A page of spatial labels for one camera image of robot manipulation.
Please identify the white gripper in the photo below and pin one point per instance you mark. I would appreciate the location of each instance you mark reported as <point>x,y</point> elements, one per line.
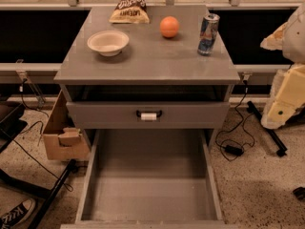
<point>295,38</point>

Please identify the open grey middle drawer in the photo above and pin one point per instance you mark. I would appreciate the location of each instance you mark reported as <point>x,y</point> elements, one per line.
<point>149,179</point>

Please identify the grey drawer cabinet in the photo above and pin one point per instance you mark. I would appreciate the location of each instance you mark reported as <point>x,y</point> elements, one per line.
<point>152,68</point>

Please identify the black and white sneaker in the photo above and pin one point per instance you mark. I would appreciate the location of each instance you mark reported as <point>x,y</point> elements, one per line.
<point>17,214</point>

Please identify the white paper bowl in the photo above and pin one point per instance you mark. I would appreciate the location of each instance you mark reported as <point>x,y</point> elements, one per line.
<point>108,43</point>

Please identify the brown chip bag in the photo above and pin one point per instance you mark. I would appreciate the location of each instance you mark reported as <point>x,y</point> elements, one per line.
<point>130,12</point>

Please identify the closed grey upper drawer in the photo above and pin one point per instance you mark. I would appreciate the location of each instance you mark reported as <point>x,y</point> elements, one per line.
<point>122,115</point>

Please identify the red bull can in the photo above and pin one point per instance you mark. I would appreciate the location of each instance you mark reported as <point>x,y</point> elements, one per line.
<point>208,33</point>

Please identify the black stand bar left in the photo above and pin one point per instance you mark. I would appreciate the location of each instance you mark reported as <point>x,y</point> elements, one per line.
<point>52,193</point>

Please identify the orange ball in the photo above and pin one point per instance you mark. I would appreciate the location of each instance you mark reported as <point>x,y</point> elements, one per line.
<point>169,27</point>

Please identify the black and white drawer handle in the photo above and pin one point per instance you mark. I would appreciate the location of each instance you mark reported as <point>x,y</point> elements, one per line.
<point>148,116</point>

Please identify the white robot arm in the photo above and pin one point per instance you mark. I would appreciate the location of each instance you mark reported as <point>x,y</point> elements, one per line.
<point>294,49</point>

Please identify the black floor stand leg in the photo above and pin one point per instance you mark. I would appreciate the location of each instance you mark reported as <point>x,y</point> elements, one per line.
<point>281,146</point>

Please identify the cardboard box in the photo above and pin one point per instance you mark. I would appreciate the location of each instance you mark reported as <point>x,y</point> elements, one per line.
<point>62,140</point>

